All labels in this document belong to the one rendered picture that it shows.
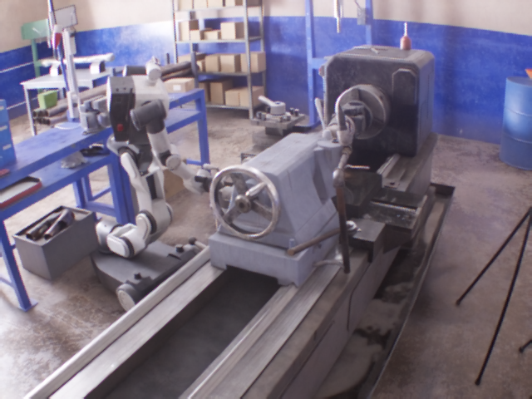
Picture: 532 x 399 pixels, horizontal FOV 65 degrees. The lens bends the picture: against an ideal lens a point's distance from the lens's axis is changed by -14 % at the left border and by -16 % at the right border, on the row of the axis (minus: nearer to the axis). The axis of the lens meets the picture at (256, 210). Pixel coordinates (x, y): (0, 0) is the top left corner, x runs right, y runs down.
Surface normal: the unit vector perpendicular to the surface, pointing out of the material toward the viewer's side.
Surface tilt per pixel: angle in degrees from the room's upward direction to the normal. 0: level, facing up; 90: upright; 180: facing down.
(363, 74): 90
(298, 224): 66
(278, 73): 90
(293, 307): 0
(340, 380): 0
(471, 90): 90
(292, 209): 70
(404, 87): 90
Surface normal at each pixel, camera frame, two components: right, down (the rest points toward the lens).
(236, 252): -0.49, 0.41
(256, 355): -0.05, -0.90
